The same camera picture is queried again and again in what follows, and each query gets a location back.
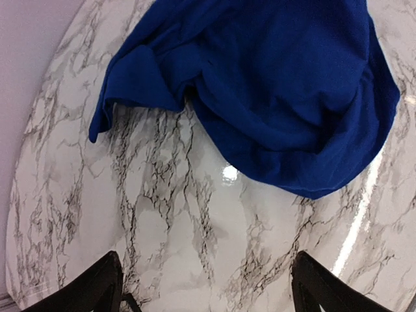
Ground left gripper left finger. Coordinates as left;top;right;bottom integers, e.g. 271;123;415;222
24;251;141;312

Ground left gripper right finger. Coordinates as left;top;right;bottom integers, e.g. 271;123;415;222
292;251;389;312

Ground blue panda t-shirt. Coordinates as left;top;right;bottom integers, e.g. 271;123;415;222
89;1;400;199

